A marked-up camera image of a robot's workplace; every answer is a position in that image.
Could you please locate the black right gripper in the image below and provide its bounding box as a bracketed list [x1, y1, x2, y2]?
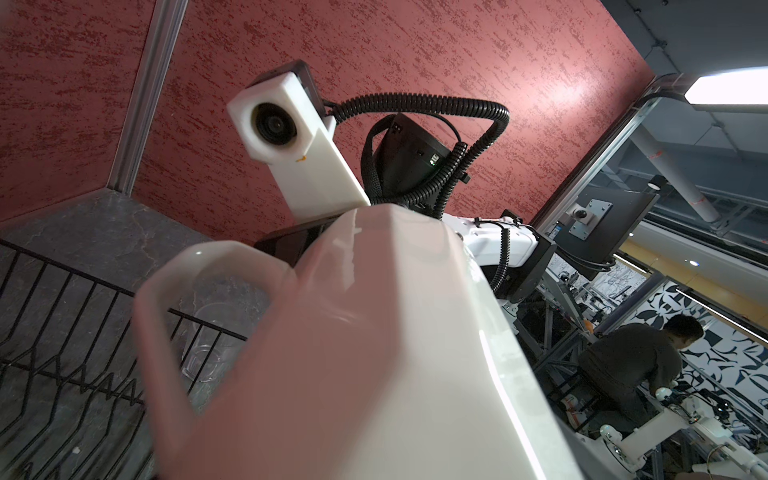
[253, 215, 339, 267]

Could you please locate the white faceted mug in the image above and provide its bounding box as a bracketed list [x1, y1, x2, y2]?
[132, 205, 581, 479]

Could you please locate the clear plastic cup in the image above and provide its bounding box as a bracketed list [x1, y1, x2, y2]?
[181, 302, 252, 410]

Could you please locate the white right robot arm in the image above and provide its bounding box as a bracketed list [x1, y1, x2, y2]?
[254, 113, 556, 303]

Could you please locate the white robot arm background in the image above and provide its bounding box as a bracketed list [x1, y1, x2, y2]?
[585, 388, 767, 479]

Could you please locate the person in dark shirt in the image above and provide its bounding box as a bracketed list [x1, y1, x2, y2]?
[578, 314, 704, 433]

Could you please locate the ceiling light panel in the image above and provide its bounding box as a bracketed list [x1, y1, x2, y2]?
[684, 66, 767, 113]

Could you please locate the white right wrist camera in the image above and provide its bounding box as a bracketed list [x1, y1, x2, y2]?
[226, 60, 370, 223]

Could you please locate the aluminium corner post left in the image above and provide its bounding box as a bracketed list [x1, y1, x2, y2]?
[107, 0, 189, 196]

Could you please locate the black wire dish rack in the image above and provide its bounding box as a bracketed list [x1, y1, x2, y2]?
[0, 237, 248, 480]

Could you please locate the black monitor on mount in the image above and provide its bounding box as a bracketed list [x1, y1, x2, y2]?
[554, 186, 659, 280]

